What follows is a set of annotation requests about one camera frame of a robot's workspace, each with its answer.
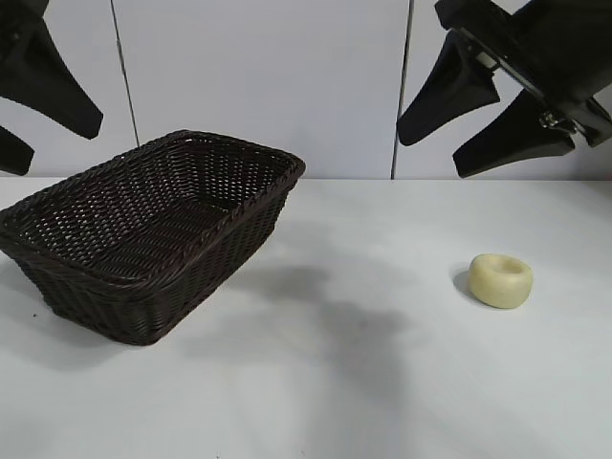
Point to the pale yellow egg yolk pastry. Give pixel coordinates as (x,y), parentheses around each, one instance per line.
(499,287)

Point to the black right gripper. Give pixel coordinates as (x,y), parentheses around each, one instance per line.
(554,48)

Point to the dark brown wicker basket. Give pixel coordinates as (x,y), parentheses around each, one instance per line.
(143,306)

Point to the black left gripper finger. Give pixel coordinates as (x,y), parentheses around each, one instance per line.
(14,153)
(43,81)

